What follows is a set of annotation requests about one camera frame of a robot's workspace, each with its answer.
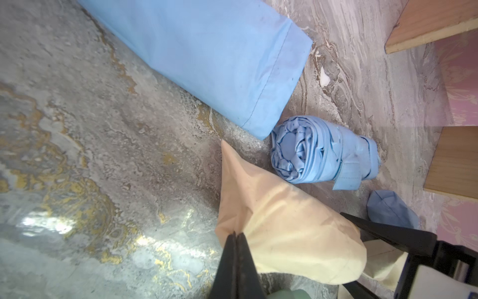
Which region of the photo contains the wooden two-tier shelf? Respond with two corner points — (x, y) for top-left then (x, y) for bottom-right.
(385, 1), (478, 202)

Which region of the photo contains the green sleeved umbrella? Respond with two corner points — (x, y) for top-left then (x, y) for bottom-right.
(267, 289), (311, 299)

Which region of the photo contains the beige sleeved umbrella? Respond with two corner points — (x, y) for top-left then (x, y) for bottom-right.
(215, 142), (367, 285)

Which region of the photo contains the blue sleeved umbrella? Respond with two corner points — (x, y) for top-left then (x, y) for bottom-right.
(81, 1), (312, 140)

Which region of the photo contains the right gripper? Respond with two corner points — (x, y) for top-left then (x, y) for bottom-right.
(341, 213), (478, 299)

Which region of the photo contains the blue umbrella sleeve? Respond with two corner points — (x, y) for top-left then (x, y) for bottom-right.
(367, 190), (420, 229)

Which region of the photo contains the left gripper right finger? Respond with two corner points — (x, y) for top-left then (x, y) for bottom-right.
(236, 233), (266, 299)

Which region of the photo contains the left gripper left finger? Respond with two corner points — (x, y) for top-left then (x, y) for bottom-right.
(209, 233), (239, 299)

